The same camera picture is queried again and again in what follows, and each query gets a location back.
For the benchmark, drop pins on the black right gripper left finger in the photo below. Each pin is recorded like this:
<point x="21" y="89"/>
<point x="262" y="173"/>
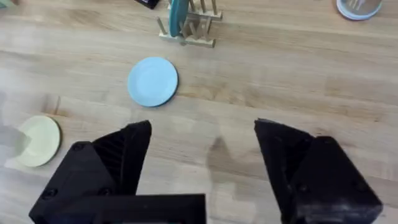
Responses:
<point x="102" y="174"/>

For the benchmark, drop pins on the clear cup with blue rim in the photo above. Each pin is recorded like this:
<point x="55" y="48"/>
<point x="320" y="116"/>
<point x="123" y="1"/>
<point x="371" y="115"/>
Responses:
<point x="357" y="7"/>

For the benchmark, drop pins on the wooden peg dish rack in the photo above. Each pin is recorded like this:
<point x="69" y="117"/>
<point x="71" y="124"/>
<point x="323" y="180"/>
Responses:
<point x="199" y="29"/>

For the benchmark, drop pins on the light blue plate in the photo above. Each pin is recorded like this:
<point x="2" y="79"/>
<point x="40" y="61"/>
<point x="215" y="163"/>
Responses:
<point x="152" y="81"/>

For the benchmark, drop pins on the pale green plate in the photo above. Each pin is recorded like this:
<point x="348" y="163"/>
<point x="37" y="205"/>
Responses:
<point x="40" y="141"/>

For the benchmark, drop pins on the teal plate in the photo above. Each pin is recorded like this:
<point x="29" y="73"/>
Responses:
<point x="178" y="15"/>

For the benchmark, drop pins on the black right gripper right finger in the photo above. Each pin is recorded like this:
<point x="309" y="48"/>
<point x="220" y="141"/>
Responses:
<point x="314" y="180"/>

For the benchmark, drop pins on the black box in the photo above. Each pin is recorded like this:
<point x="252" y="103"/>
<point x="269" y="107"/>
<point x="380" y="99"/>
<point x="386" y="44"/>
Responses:
<point x="147" y="3"/>

